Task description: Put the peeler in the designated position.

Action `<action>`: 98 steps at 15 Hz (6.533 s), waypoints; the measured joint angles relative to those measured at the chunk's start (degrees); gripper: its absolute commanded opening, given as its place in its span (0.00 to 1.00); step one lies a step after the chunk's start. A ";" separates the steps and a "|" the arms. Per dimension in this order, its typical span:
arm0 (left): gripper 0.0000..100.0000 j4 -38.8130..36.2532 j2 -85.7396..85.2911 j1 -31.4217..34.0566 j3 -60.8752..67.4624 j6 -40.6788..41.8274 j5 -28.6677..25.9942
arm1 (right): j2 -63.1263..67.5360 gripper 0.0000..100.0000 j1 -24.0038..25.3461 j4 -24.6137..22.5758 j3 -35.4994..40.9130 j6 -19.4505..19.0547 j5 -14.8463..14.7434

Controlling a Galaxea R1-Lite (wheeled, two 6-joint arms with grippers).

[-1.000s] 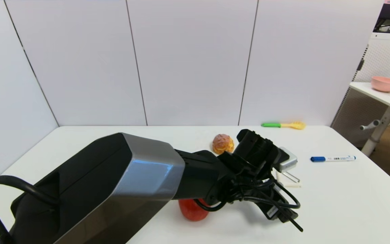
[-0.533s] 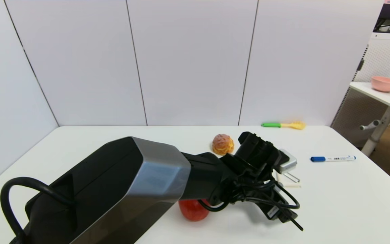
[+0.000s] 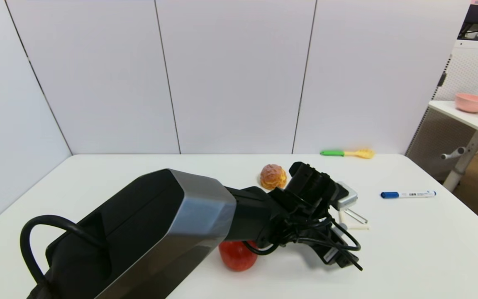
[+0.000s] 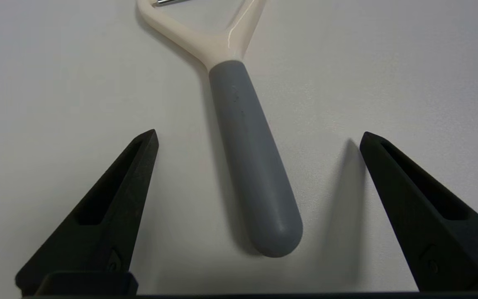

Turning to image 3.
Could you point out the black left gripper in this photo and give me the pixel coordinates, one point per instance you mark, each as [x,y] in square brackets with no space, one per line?
[309,191]

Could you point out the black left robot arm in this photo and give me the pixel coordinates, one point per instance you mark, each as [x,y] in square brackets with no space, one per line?
[160,216]

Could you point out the blue capped white marker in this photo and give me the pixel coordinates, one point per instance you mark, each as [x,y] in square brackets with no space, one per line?
[410,194]

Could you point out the red apple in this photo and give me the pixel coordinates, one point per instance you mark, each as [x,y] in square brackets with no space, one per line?
[237,259]

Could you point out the golden cream puff bread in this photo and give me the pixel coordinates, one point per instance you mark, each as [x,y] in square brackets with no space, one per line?
[273,177]

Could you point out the white side table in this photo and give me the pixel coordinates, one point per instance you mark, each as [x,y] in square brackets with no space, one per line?
[473,119]

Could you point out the pink bowl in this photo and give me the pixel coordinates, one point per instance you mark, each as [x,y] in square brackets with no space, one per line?
[471,103]

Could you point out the black clip on pegboard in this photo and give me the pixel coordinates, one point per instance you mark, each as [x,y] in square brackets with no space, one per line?
[441,79]

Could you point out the white pegboard panel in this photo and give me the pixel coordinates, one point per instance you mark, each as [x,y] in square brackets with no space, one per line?
[473,74]

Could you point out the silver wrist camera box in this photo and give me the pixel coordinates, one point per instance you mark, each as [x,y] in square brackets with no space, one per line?
[347,198]

